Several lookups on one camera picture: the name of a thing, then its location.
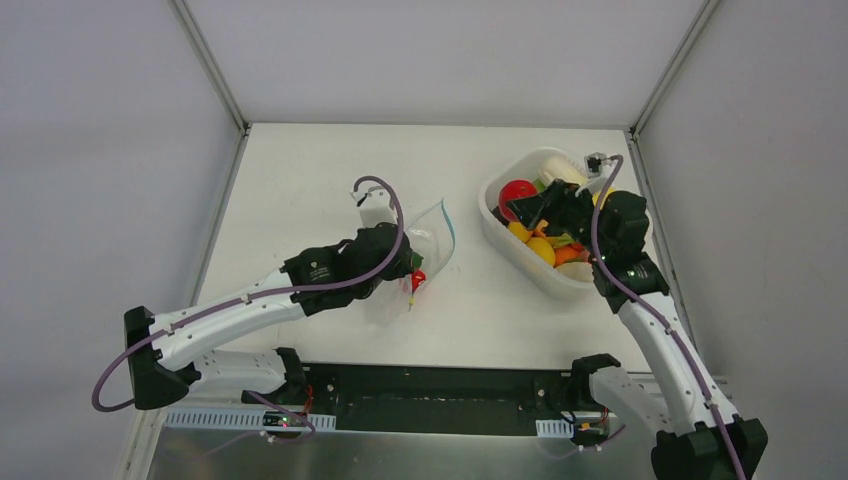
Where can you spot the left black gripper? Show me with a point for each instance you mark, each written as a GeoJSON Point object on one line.
{"type": "Point", "coordinates": [403, 257]}

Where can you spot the white plastic basin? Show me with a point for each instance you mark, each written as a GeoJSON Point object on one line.
{"type": "Point", "coordinates": [530, 265]}

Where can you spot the purple eggplant toy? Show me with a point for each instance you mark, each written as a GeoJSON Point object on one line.
{"type": "Point", "coordinates": [499, 217]}

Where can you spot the clear zip top bag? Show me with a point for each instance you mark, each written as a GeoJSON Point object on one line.
{"type": "Point", "coordinates": [431, 234]}

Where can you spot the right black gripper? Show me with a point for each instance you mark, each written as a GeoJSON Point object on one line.
{"type": "Point", "coordinates": [553, 203]}

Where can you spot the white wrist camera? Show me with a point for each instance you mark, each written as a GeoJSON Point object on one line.
{"type": "Point", "coordinates": [599, 168]}
{"type": "Point", "coordinates": [374, 205]}

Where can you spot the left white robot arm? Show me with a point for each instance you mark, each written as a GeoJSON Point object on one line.
{"type": "Point", "coordinates": [172, 355]}

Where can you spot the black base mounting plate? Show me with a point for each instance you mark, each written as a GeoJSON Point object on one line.
{"type": "Point", "coordinates": [432, 400]}

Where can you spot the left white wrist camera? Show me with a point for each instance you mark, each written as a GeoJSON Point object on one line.
{"type": "Point", "coordinates": [374, 205]}

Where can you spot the red apple toy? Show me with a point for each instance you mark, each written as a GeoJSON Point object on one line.
{"type": "Point", "coordinates": [514, 190]}

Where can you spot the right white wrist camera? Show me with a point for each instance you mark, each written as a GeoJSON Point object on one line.
{"type": "Point", "coordinates": [599, 168]}

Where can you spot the yellow napa cabbage toy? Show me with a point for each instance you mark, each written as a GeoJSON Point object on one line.
{"type": "Point", "coordinates": [559, 167]}

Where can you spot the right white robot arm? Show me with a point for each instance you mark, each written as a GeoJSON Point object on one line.
{"type": "Point", "coordinates": [700, 434]}

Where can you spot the small orange tangerine toy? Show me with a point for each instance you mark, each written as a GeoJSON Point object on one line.
{"type": "Point", "coordinates": [519, 231]}

